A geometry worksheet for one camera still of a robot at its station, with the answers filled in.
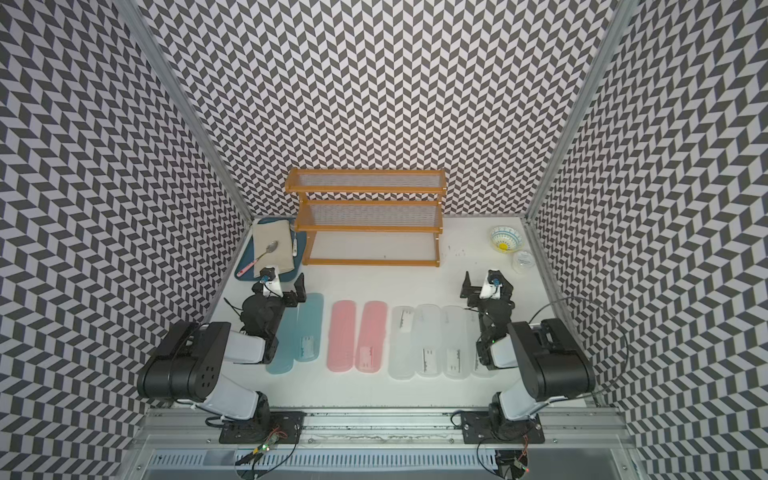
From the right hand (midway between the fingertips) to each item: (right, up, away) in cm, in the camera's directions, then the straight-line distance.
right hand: (483, 277), depth 89 cm
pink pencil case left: (-43, -18, -1) cm, 46 cm away
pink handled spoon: (-72, +9, +19) cm, 75 cm away
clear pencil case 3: (-8, -20, 0) cm, 21 cm away
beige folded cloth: (-76, +14, +25) cm, 82 cm away
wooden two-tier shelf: (-38, +21, +35) cm, 55 cm away
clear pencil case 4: (-1, -18, +4) cm, 18 cm away
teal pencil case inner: (-52, -15, -2) cm, 54 cm away
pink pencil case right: (-34, -18, -2) cm, 38 cm away
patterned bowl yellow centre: (+14, +12, +19) cm, 27 cm away
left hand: (-60, 0, +2) cm, 60 cm away
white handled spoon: (-64, +9, +20) cm, 68 cm away
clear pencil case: (-24, -20, -1) cm, 31 cm away
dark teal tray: (-62, +6, +18) cm, 65 cm away
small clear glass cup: (+16, +4, +10) cm, 20 cm away
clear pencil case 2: (-17, -22, -5) cm, 29 cm away
